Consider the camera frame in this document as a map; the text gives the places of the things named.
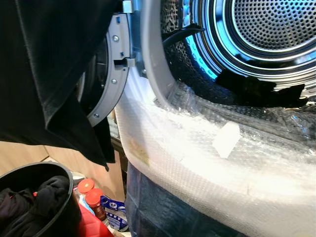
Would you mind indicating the orange-capped bottle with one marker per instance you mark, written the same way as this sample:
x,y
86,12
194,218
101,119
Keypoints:
x,y
85,185
95,198

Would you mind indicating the blue white detergent bag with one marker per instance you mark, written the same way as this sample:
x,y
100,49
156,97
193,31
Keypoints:
x,y
114,212

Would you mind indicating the black clothes pile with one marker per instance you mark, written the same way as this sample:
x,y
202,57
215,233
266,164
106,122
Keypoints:
x,y
44,197

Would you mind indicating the black round laundry bucket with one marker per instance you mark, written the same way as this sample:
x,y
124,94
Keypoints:
x,y
71,217

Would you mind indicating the black drum paddle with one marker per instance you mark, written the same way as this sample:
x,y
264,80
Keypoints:
x,y
185,33

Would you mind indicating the grey round washer door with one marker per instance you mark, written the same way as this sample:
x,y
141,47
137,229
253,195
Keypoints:
x,y
116,54

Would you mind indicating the clear bubble wrap sheet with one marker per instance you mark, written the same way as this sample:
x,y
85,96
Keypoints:
x,y
222,182

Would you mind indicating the white front-load washing machine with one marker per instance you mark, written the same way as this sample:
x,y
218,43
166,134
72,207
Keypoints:
x,y
150,49

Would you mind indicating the black clothes in drum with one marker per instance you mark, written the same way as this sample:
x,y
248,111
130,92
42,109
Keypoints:
x,y
247,89

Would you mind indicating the red plastic stool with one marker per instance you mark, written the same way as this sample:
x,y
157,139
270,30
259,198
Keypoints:
x,y
94,227

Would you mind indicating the white tape patch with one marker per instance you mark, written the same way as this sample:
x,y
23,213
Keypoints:
x,y
226,139

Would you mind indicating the large black hanging garment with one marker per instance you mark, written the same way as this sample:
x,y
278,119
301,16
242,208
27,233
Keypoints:
x,y
39,59

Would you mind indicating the perforated steel washer drum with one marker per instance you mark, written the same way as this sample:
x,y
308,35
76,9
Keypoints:
x,y
271,24

